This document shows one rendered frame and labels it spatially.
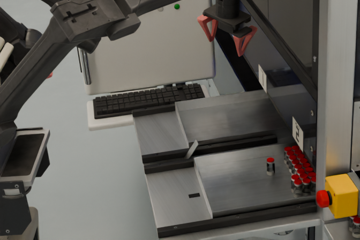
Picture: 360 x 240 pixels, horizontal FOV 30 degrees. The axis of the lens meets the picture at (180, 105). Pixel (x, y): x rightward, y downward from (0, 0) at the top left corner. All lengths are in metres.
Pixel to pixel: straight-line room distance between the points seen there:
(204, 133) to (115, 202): 1.33
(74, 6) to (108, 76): 1.25
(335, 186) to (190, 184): 0.45
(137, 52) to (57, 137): 1.56
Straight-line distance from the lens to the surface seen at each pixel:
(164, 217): 1.73
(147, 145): 2.03
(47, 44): 1.29
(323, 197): 1.56
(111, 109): 2.36
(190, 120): 2.13
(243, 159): 1.92
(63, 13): 1.25
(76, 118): 4.10
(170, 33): 2.45
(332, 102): 1.52
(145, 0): 1.33
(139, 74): 2.50
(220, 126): 2.09
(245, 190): 1.80
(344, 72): 1.50
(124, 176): 3.49
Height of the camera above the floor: 1.93
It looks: 28 degrees down
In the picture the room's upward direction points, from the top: 5 degrees counter-clockwise
